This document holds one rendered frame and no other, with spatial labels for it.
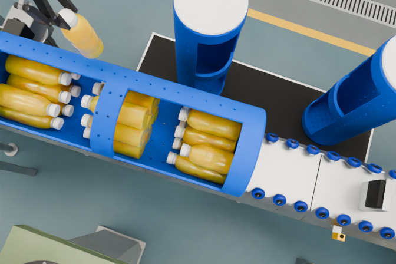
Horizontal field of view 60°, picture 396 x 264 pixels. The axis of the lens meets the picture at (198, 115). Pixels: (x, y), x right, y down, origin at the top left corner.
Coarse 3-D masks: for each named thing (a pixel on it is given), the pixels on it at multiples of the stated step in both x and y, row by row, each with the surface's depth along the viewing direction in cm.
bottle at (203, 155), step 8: (200, 144) 105; (192, 152) 104; (200, 152) 103; (208, 152) 103; (216, 152) 104; (224, 152) 104; (192, 160) 104; (200, 160) 103; (208, 160) 103; (216, 160) 103; (224, 160) 103; (208, 168) 104; (216, 168) 103; (224, 168) 103
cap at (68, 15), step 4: (60, 12) 80; (64, 12) 80; (68, 12) 80; (72, 12) 80; (64, 16) 79; (68, 16) 79; (72, 16) 79; (68, 20) 79; (72, 20) 79; (68, 24) 80; (72, 24) 80
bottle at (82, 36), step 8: (80, 16) 83; (80, 24) 82; (88, 24) 86; (64, 32) 83; (72, 32) 82; (80, 32) 83; (88, 32) 86; (72, 40) 85; (80, 40) 85; (88, 40) 88; (96, 40) 92; (80, 48) 90; (88, 48) 91; (96, 48) 94; (88, 56) 96; (96, 56) 97
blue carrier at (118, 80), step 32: (0, 32) 106; (0, 64) 112; (64, 64) 99; (96, 64) 102; (160, 96) 97; (192, 96) 100; (32, 128) 112; (64, 128) 118; (96, 128) 96; (160, 128) 122; (256, 128) 96; (128, 160) 104; (160, 160) 115; (256, 160) 94; (224, 192) 103
